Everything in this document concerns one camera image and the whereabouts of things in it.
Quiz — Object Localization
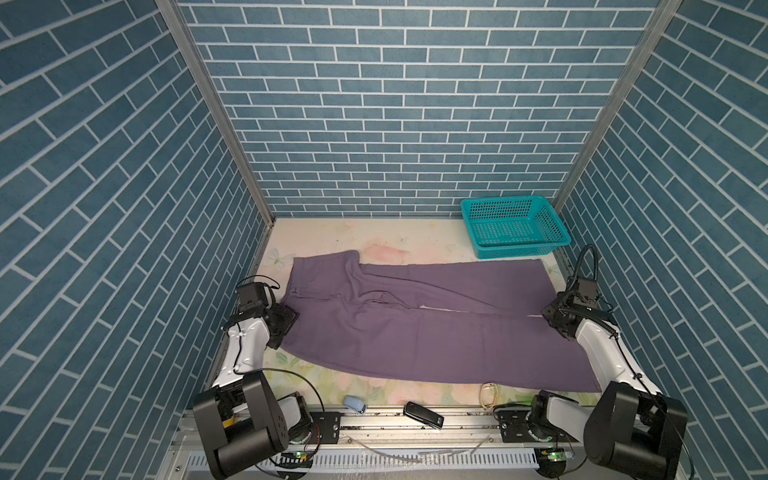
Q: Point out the purple trousers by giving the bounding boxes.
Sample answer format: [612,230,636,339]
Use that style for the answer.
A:
[282,251,599,393]

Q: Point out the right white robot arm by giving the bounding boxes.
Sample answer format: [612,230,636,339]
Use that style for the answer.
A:
[528,293,689,479]

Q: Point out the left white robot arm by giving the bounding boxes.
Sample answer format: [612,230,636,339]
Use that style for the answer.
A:
[193,304,304,479]

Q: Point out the teal perforated plastic basket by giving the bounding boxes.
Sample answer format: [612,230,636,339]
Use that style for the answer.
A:
[460,195,572,260]

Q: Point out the small light blue object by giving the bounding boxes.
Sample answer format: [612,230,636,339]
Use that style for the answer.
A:
[342,395,367,414]

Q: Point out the black remote control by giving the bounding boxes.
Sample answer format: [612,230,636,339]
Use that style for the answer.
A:
[403,401,444,429]

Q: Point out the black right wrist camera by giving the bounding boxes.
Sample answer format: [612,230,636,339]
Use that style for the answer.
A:
[573,277,599,308]

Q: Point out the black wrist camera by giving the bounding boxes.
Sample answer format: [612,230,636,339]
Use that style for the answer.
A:
[235,282,276,313]
[573,277,599,308]

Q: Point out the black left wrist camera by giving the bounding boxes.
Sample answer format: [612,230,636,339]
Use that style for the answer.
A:
[235,282,276,313]

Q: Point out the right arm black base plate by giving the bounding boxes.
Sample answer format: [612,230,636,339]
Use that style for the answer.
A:
[492,405,579,445]

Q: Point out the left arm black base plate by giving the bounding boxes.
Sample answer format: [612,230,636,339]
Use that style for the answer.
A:
[298,411,342,445]

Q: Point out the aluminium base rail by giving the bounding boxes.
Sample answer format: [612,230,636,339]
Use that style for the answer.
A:
[173,405,601,451]

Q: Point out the white slotted cable duct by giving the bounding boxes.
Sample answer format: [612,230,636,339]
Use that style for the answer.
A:
[185,449,539,473]

